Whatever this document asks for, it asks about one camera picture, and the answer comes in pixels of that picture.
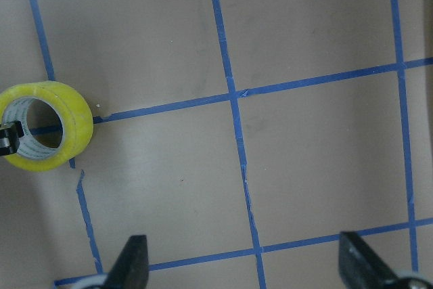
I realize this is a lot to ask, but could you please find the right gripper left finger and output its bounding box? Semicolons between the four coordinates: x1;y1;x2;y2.
103;235;150;288

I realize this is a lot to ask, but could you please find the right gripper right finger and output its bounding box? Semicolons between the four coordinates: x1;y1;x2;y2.
338;231;432;289

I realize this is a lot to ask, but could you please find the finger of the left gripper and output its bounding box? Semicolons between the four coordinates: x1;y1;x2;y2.
1;122;18;156

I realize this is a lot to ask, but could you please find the yellow tape roll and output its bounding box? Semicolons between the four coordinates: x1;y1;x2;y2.
1;81;93;172

